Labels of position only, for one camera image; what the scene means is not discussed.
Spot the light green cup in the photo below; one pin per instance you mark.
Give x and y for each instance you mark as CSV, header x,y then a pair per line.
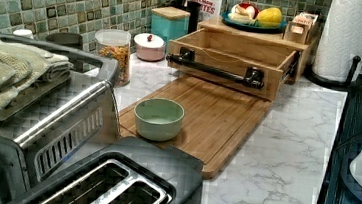
x,y
158,119

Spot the bamboo cutting board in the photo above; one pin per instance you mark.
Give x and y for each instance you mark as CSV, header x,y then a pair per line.
x,y
217,121

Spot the pink pot with white lid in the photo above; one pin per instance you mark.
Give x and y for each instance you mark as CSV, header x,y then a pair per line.
x,y
149,47

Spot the teal canister with wooden lid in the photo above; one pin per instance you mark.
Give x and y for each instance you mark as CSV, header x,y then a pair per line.
x,y
169,23

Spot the wooden drawer box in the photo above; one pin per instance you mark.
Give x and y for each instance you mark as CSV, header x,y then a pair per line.
x,y
221,46

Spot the glass jar of pasta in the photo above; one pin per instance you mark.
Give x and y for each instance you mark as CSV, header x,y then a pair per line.
x,y
115,44

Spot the black two-slot toaster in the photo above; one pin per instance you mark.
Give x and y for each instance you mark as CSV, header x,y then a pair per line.
x,y
129,172

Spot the teal plate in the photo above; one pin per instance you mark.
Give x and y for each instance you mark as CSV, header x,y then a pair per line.
x,y
254,28

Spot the black utensil holder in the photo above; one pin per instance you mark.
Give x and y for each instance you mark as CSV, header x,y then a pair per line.
x,y
193,8

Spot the red and white fruit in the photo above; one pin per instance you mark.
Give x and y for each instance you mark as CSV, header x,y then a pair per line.
x,y
243,13

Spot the yellow fruit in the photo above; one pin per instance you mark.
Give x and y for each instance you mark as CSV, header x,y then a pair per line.
x,y
270,17

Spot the small wooden tea box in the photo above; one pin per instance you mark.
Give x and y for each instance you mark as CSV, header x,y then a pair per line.
x,y
302,28

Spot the small white jar lid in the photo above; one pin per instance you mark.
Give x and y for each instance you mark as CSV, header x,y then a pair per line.
x,y
24,33

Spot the folded beige towel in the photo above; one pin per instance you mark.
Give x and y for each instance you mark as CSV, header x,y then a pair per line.
x,y
27,73

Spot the paper towel roll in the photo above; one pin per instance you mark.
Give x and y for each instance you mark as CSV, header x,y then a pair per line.
x,y
340,42

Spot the stainless toaster oven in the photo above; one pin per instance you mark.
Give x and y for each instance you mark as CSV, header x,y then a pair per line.
x,y
56,125

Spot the black drawer handle bar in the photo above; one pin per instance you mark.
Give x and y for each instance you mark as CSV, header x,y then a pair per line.
x,y
253,77

